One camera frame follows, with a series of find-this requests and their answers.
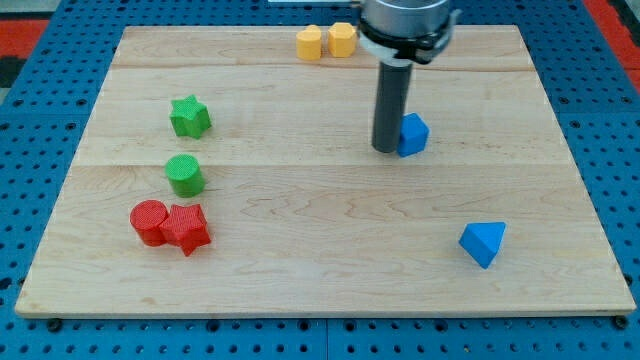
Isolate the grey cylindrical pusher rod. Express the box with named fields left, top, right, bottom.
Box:
left=371, top=62, right=413, bottom=153

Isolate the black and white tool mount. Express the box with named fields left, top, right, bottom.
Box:
left=358, top=9, right=461, bottom=67

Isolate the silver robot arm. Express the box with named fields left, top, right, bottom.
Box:
left=357, top=0, right=461, bottom=153

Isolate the blue cube block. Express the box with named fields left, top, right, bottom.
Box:
left=397, top=113, right=430, bottom=157

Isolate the blue triangle block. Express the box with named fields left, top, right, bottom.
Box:
left=459, top=222, right=507, bottom=269

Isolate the yellow hexagon block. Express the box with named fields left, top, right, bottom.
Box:
left=328, top=22, right=358, bottom=58

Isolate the yellow heart block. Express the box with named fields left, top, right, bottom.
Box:
left=296, top=25, right=322, bottom=61

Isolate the wooden board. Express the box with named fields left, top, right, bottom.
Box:
left=15, top=25, right=636, bottom=319

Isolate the green star block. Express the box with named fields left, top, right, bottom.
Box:
left=169, top=95, right=212, bottom=139

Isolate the green cylinder block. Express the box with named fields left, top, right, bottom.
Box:
left=165, top=154, right=205, bottom=198

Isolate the red star block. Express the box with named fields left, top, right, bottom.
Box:
left=159, top=204, right=211, bottom=257

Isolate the red cylinder block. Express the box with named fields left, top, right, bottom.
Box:
left=129, top=199, right=169, bottom=247

